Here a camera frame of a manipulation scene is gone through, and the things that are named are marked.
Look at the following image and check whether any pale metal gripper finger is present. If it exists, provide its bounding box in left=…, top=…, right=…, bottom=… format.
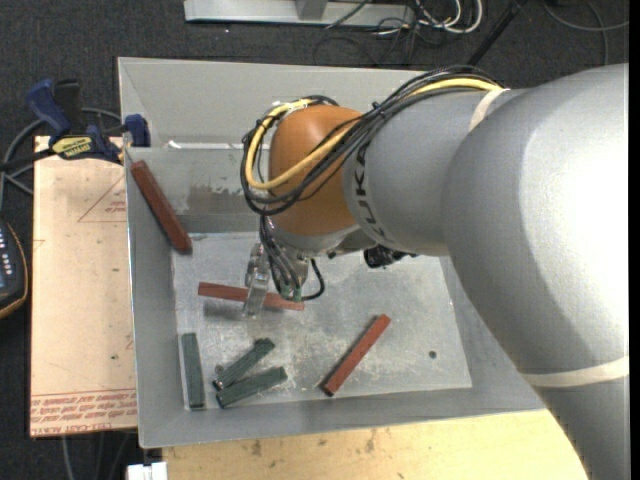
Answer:
left=245, top=241, right=264, bottom=289
left=242, top=269, right=272, bottom=319

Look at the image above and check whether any red-brown block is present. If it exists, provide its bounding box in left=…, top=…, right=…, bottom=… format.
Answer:
left=197, top=281, right=306, bottom=313
left=319, top=313, right=393, bottom=398
left=129, top=159, right=194, bottom=256

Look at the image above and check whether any dark green flat block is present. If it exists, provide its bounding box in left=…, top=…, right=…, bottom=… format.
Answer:
left=214, top=365, right=290, bottom=410
left=212, top=337, right=277, bottom=392
left=178, top=332, right=208, bottom=412

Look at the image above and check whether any grey metal bin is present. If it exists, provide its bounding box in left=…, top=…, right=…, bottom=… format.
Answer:
left=117, top=56, right=550, bottom=450

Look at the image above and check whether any brown cardboard board, red print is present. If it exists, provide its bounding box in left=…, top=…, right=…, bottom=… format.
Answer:
left=28, top=135, right=139, bottom=439

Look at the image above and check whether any black cylinder on white bracket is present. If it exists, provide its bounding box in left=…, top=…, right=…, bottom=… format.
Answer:
left=327, top=237, right=419, bottom=270

